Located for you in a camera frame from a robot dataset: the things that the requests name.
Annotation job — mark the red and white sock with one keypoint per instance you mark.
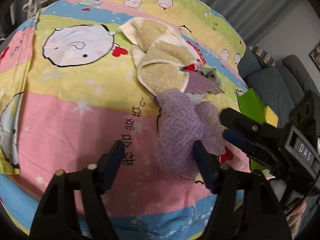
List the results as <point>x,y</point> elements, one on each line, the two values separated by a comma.
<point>200,55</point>

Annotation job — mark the olive green cloth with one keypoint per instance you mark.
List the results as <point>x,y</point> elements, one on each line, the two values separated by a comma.
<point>212,75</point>

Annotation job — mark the mauve cloth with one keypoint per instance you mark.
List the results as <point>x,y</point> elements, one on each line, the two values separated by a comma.
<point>200,85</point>

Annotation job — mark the beige fleece towel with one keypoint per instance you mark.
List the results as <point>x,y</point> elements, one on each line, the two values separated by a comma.
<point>160,62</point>

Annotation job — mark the framed picture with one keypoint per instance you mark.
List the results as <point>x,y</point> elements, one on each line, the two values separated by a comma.
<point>316,55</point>

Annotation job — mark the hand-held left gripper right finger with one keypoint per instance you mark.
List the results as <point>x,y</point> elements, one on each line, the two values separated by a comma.
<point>205,165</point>

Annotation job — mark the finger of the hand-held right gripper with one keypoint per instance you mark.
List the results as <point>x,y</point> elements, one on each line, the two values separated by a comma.
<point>237,140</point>
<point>242,122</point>

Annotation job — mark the grey sofa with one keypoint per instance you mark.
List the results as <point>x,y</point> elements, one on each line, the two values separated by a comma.
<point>275,87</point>

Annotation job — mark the green box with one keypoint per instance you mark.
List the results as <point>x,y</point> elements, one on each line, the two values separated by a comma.
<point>250,105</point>

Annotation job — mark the purple mesh bath pouf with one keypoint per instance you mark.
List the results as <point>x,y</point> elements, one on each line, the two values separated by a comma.
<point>175,130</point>

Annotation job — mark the grey curtain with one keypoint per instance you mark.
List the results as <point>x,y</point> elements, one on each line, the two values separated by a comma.
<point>250,0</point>

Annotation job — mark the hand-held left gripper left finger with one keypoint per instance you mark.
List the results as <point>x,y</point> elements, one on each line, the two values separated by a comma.
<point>112,162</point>

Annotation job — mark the person's right hand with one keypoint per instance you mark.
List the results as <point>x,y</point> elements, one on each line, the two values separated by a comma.
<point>297,215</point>

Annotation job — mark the printed cartoon blanket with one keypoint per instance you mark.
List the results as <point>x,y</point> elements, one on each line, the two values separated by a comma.
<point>75,130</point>

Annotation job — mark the printed pillow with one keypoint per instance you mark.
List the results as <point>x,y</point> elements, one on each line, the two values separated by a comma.
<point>262,55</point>

